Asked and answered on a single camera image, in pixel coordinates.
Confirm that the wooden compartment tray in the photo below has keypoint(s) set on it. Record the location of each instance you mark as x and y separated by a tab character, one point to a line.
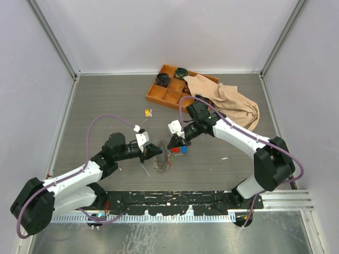
169	97

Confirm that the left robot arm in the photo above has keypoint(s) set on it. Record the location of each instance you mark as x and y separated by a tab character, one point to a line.
40	201

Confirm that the yellow tagged key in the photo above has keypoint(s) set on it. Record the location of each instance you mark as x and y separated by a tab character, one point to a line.
148	113

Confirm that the red tag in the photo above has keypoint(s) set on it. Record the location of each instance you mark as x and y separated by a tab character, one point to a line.
175	150

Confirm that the beige cloth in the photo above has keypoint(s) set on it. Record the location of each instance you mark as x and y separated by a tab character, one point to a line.
227	100

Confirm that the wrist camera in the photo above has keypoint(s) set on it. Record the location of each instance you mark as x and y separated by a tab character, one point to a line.
142	137
175	128

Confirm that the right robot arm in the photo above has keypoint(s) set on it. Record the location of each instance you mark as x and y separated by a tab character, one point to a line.
272	163

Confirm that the dark band coil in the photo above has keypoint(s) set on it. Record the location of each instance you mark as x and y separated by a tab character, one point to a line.
180	73
163	80

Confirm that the grey cable duct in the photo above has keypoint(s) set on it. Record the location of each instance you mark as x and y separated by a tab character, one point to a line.
146	218

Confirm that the blue tagged key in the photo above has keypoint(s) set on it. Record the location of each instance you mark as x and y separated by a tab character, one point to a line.
184	149

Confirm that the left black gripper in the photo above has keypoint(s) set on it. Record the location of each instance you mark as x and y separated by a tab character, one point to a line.
149	150

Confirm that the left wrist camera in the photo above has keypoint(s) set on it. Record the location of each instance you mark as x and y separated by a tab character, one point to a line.
142	137

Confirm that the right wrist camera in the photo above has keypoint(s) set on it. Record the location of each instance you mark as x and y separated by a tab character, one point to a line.
175	128

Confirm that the metal disc keyring holder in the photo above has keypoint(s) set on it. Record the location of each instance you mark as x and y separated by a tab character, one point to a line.
162	161

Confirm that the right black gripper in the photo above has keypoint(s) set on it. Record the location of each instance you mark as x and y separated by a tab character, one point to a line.
175	142

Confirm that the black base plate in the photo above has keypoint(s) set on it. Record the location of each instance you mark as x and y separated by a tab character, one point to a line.
204	202

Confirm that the dark band coil top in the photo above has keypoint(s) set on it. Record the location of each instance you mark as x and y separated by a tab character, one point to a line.
180	73

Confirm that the dark band coil left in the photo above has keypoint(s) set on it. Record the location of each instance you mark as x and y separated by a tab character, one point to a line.
163	80

